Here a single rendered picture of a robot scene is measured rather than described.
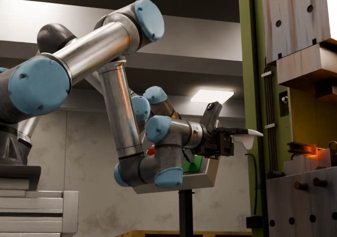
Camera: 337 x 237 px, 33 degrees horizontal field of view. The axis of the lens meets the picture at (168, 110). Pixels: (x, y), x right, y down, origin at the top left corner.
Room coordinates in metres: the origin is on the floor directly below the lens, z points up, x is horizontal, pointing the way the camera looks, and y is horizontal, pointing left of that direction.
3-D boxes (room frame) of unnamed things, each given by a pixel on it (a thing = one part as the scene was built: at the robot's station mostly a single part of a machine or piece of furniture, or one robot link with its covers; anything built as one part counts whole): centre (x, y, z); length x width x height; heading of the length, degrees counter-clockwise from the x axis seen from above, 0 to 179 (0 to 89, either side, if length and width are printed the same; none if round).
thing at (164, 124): (1.51, 0.00, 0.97); 0.11 x 0.08 x 0.09; 127
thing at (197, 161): (2.14, -0.09, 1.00); 0.07 x 0.05 x 0.07; 62
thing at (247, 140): (1.62, -0.23, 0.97); 0.09 x 0.03 x 0.06; 91
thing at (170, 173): (1.53, 0.01, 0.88); 0.11 x 0.08 x 0.11; 49
